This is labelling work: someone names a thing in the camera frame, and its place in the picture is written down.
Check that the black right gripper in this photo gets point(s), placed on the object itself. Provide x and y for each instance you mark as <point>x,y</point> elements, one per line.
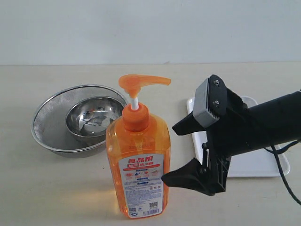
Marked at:
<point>229,133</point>

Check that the orange pump soap bottle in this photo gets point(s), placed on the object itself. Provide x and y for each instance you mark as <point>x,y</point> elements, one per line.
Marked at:
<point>138,147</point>

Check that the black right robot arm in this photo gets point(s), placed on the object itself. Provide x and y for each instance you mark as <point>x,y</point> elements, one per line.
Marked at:
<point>274,122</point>

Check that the small stainless steel bowl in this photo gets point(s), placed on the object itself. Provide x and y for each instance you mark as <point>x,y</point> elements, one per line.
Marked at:
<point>88,120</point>

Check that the white rectangular plastic tray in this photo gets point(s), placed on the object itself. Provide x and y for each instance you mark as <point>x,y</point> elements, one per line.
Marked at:
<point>258,163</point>

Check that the steel mesh colander basket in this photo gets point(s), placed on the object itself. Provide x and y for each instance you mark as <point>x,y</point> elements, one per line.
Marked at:
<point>48,125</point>

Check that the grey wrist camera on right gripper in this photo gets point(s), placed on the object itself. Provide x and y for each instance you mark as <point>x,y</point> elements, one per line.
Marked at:
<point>201,112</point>

